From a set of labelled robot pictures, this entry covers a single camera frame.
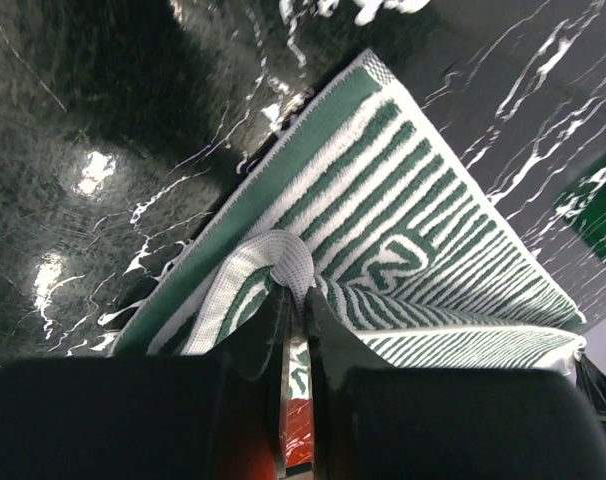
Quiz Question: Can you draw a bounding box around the green white striped towel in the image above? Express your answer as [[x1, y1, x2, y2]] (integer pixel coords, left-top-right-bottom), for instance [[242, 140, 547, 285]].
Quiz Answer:
[[112, 51, 586, 374]]

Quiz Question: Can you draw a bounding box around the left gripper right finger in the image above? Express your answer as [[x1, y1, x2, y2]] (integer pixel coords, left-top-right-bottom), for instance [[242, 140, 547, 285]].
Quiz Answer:
[[305, 287, 392, 479]]

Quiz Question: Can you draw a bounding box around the black marble pattern mat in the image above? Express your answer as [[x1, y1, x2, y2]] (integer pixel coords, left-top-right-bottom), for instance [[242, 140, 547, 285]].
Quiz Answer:
[[0, 1, 606, 367]]

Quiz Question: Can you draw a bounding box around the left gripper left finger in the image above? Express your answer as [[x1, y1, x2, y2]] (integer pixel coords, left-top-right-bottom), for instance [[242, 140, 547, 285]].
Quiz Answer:
[[217, 286, 289, 475]]

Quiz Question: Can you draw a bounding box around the green plastic tray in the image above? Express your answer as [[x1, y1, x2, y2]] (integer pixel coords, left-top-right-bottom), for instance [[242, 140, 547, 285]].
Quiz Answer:
[[569, 153, 606, 264]]

